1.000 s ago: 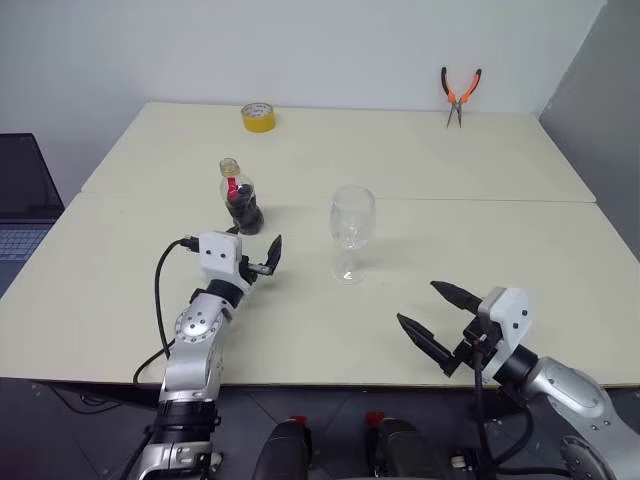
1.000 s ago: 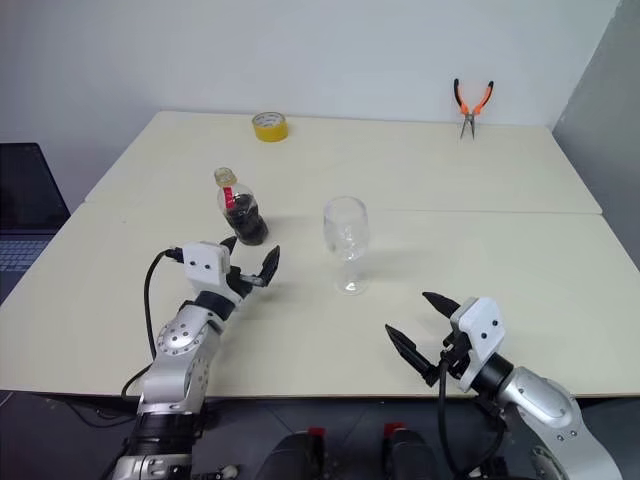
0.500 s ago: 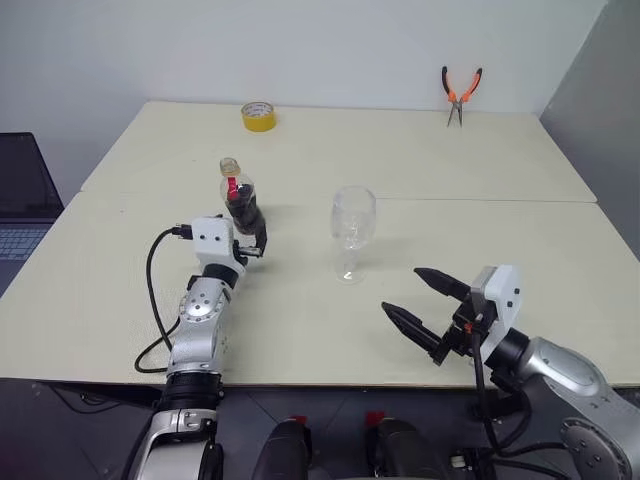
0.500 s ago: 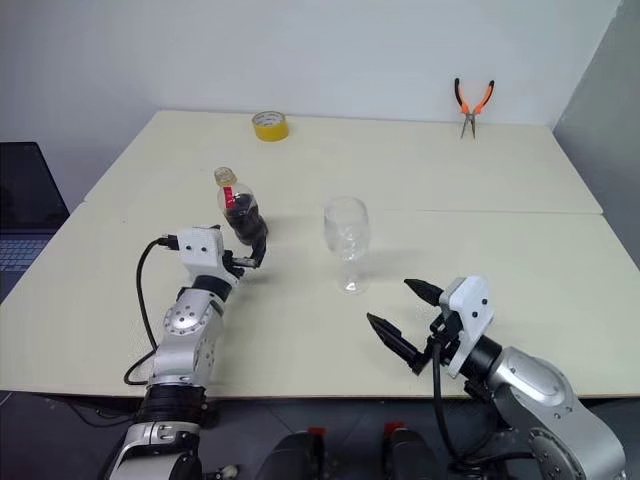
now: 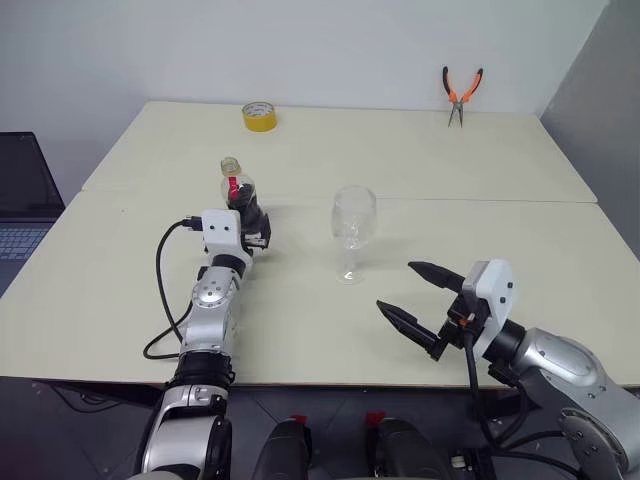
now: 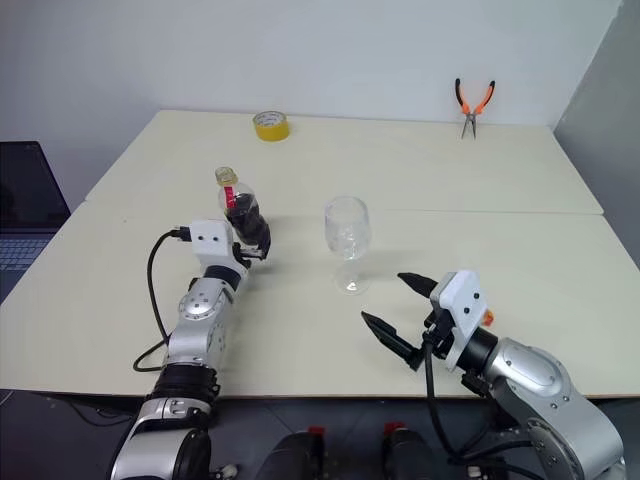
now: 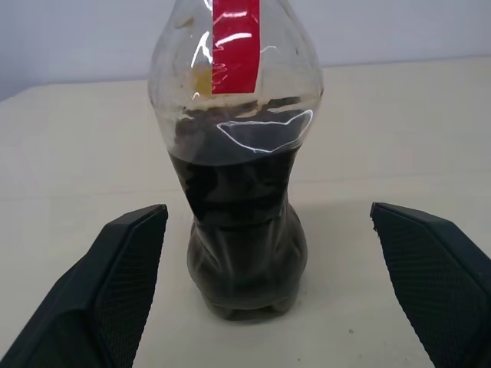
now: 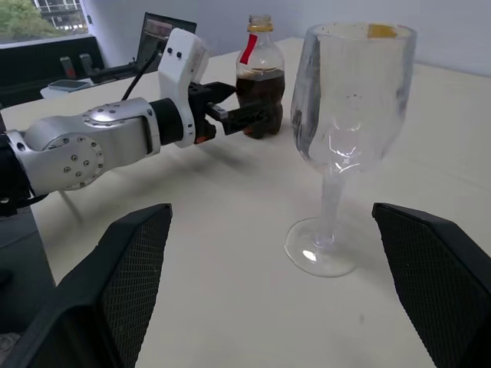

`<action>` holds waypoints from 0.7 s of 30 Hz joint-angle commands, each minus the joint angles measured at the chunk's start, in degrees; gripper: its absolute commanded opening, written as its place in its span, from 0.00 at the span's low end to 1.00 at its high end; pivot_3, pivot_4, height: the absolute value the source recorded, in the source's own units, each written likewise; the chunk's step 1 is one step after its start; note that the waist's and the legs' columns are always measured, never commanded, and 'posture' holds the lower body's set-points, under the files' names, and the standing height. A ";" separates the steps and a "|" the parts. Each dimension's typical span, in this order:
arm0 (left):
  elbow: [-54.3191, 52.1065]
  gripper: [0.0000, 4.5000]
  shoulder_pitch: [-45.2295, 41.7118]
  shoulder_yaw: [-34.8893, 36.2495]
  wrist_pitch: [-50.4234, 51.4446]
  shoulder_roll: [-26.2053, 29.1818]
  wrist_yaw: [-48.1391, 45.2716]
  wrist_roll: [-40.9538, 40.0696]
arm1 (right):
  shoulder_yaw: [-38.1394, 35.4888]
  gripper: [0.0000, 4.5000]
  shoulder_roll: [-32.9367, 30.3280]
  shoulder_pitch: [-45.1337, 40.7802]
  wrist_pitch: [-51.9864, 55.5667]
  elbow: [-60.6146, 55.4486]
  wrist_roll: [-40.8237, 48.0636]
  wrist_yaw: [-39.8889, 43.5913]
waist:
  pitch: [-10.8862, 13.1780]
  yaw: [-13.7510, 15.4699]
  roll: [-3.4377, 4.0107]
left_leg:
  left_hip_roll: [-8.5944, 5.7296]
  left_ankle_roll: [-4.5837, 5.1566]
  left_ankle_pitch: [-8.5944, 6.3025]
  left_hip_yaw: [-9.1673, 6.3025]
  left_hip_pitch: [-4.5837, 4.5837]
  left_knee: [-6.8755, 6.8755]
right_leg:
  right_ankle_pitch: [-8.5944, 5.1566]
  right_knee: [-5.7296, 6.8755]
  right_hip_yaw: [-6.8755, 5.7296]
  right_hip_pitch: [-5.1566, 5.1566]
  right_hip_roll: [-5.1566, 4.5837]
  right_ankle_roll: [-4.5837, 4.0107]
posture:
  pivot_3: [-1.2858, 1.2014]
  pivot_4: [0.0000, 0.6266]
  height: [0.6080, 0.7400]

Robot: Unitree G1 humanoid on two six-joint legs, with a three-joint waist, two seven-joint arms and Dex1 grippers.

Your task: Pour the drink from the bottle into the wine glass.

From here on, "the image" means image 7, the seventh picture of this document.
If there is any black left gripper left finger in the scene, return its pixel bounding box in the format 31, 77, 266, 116
0, 204, 169, 368

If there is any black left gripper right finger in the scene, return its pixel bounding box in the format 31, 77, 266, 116
369, 202, 491, 368

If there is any clear cola bottle yellow cap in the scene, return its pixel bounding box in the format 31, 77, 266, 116
147, 0, 325, 322

